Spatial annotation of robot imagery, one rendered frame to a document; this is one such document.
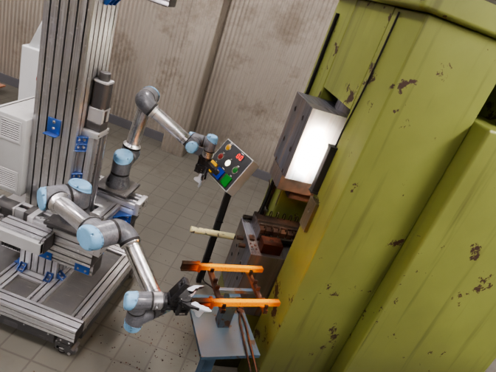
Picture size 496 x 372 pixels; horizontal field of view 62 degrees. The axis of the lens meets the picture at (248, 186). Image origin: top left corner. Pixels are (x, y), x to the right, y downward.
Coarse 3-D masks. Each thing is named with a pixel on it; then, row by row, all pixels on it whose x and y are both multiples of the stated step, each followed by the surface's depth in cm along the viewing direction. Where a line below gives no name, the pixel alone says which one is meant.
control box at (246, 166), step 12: (228, 144) 291; (216, 156) 293; (228, 156) 286; (240, 156) 280; (228, 168) 281; (240, 168) 275; (252, 168) 275; (216, 180) 283; (240, 180) 275; (228, 192) 275
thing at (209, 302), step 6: (192, 300) 177; (198, 300) 178; (204, 300) 179; (210, 300) 180; (216, 300) 182; (222, 300) 183; (228, 300) 184; (234, 300) 185; (240, 300) 187; (246, 300) 188; (252, 300) 189; (258, 300) 191; (264, 300) 192; (270, 300) 193; (276, 300) 195; (210, 306) 179
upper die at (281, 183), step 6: (276, 162) 236; (276, 168) 234; (276, 174) 232; (282, 174) 223; (276, 180) 230; (282, 180) 224; (288, 180) 225; (294, 180) 226; (276, 186) 228; (282, 186) 226; (288, 186) 227; (294, 186) 227; (300, 186) 228; (306, 186) 229; (294, 192) 229; (300, 192) 230; (306, 192) 231
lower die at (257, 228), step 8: (256, 216) 251; (264, 216) 256; (256, 224) 247; (264, 224) 243; (288, 224) 254; (296, 224) 258; (256, 232) 244; (280, 232) 242; (288, 232) 245; (296, 232) 248
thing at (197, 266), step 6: (186, 264) 196; (192, 264) 197; (198, 264) 198; (204, 264) 202; (210, 264) 203; (216, 264) 205; (222, 264) 206; (228, 264) 208; (234, 264) 209; (186, 270) 198; (192, 270) 199; (198, 270) 199; (216, 270) 204; (222, 270) 205; (228, 270) 206; (234, 270) 207; (240, 270) 209; (246, 270) 210; (258, 270) 213
